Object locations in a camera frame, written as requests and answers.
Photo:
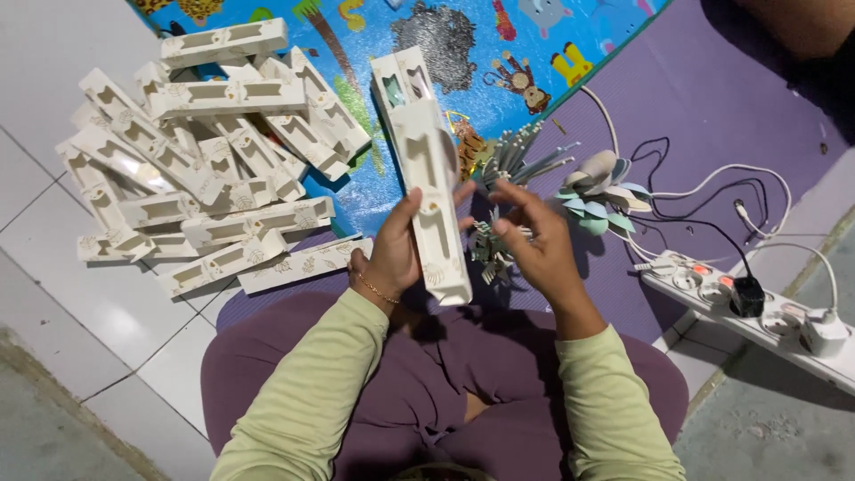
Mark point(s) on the person's left hand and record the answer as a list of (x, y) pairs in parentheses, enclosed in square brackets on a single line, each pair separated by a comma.
[(391, 257)]

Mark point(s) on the person's right hand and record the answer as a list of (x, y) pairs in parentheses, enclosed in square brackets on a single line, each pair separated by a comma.
[(554, 257)]

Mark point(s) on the white leaf-print cutlery carton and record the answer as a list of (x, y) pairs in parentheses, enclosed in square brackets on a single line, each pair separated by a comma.
[(437, 247)]

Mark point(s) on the heap of pastel forks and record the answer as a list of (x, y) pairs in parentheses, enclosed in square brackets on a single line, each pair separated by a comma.
[(491, 250)]

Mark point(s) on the heap of pastel spoons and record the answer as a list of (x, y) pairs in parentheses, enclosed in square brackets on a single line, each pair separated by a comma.
[(601, 194)]

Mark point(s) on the white flat plug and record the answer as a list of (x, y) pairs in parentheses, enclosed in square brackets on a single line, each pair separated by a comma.
[(658, 267)]

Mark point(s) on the person's purple trouser legs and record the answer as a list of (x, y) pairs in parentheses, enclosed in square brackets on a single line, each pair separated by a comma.
[(434, 401)]

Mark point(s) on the white power strip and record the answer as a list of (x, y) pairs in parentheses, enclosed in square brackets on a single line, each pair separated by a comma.
[(708, 294)]

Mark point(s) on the white carton with cutlery inside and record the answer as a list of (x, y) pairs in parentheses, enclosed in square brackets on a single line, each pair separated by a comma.
[(404, 80)]

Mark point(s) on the black charger plug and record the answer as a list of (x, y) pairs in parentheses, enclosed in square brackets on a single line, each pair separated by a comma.
[(747, 297)]

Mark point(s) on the pile of white window boxes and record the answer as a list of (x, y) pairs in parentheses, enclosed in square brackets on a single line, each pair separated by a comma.
[(200, 167)]

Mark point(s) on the purple foam mat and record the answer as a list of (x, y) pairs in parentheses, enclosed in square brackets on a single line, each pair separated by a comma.
[(701, 100)]

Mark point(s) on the blue animal print play mat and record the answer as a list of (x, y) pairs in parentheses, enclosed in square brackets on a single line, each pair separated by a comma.
[(427, 40)]

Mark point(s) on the white charger plug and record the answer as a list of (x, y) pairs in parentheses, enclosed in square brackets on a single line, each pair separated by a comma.
[(825, 334)]

